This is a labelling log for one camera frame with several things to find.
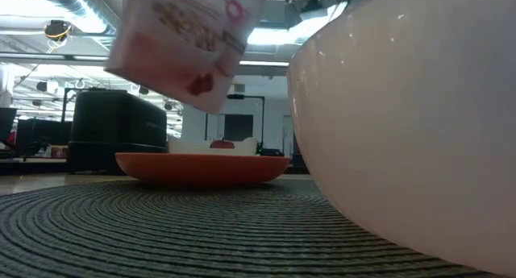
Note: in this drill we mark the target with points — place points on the red apple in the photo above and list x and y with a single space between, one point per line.
222 144

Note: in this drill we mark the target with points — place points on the pink strawberry yogurt cereal box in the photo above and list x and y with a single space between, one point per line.
181 40

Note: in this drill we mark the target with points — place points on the black device green light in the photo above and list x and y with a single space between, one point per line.
269 152

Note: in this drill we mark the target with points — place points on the red round plate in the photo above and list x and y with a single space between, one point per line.
201 169

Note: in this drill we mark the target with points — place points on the black two-slot toaster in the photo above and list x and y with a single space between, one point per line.
117 125

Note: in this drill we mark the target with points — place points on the grey round woven placemat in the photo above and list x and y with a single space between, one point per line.
161 237

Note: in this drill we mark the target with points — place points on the pink plastic bowl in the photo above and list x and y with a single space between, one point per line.
403 129

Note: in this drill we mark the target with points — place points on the red white can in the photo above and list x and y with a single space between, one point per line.
59 151

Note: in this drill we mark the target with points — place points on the grey ceiling pipe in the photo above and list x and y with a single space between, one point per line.
48 59

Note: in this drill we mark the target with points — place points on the black office chair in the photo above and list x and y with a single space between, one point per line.
6 125

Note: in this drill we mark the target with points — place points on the black rectangular frame stand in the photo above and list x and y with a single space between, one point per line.
235 96

